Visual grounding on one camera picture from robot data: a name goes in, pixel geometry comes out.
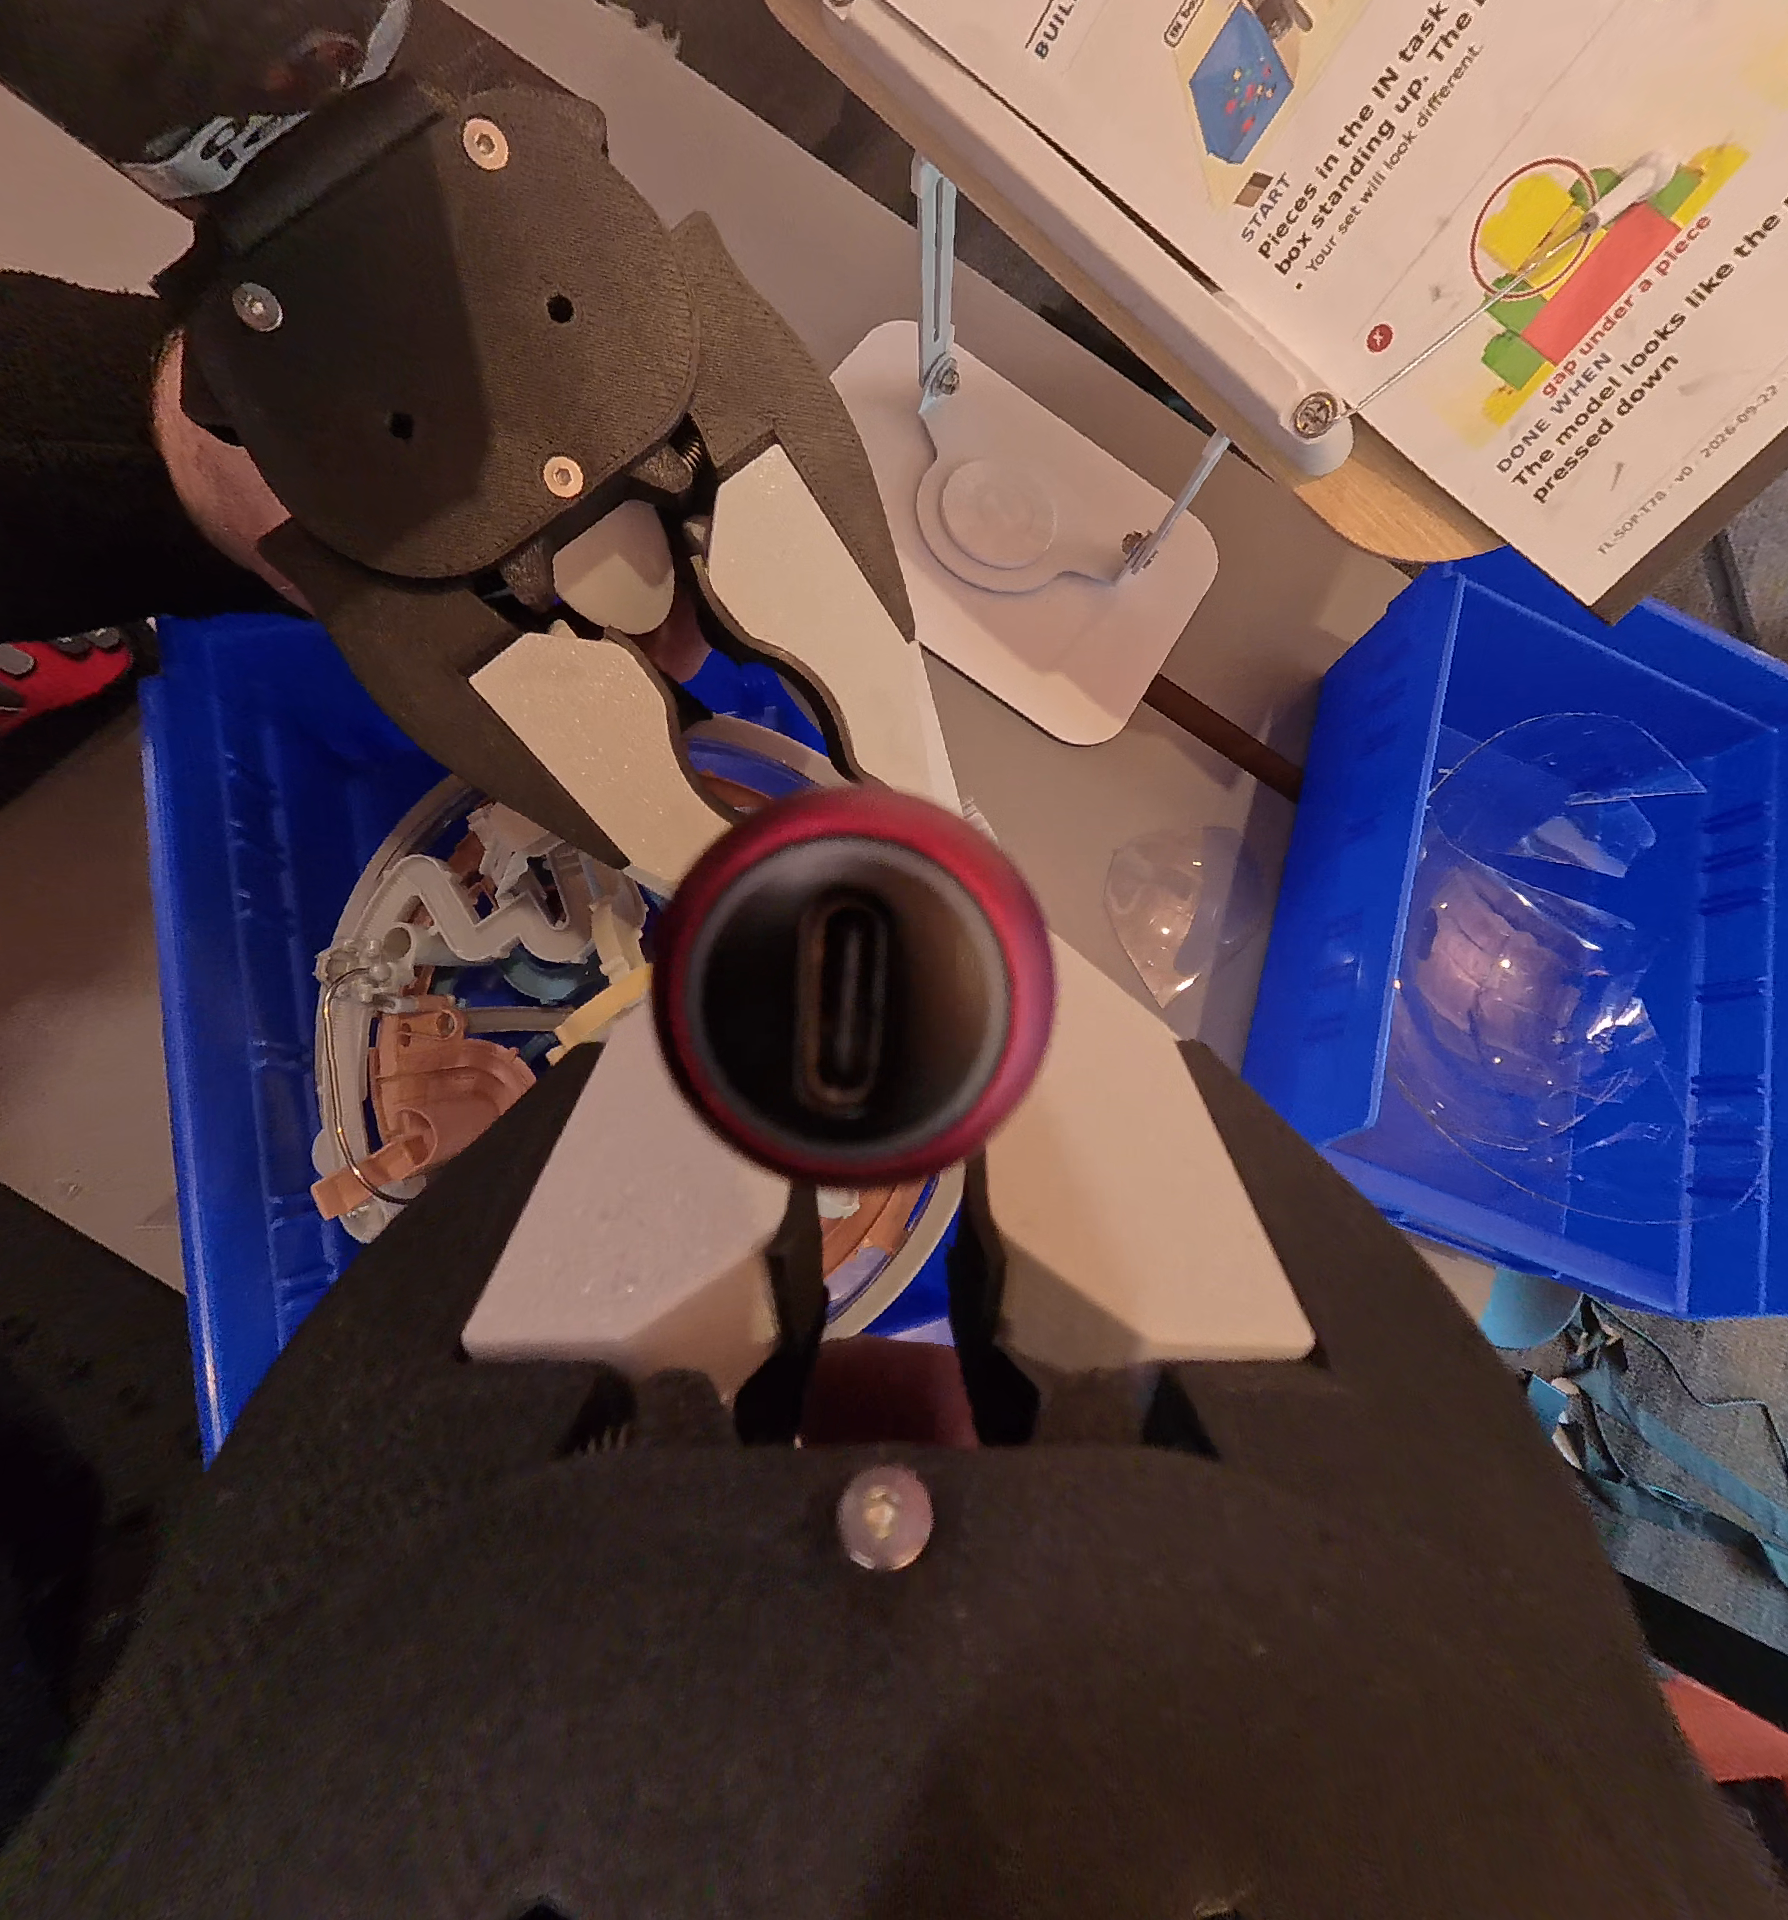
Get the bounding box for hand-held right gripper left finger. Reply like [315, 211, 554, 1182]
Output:
[459, 1033, 797, 1378]

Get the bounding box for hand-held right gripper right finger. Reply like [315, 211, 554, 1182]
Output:
[966, 952, 1317, 1373]

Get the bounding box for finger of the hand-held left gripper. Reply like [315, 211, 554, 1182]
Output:
[463, 618, 745, 890]
[687, 445, 974, 819]

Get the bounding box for plastic marble maze toy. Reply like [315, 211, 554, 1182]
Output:
[310, 716, 970, 1336]

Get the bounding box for red electric screwdriver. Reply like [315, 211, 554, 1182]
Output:
[651, 788, 1056, 1182]

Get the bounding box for blue plastic bin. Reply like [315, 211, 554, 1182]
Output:
[137, 612, 970, 1465]
[1242, 543, 1788, 1322]

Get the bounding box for person's left forearm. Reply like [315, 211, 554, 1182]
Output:
[0, 261, 280, 660]

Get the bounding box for person's left hand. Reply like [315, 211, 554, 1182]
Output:
[150, 338, 310, 578]

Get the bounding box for wooden white book stand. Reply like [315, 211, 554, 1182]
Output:
[766, 0, 1788, 747]

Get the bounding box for clear plastic shell fragment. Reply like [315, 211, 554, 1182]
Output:
[1104, 822, 1285, 1010]

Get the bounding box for clear plastic dome shell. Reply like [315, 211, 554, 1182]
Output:
[1380, 713, 1773, 1224]

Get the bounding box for red black tweezers case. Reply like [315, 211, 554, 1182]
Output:
[0, 630, 161, 863]

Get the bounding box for black desk mat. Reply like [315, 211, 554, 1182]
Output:
[0, 1147, 206, 1920]

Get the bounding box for printed instruction sheet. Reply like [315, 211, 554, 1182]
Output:
[863, 0, 1788, 601]

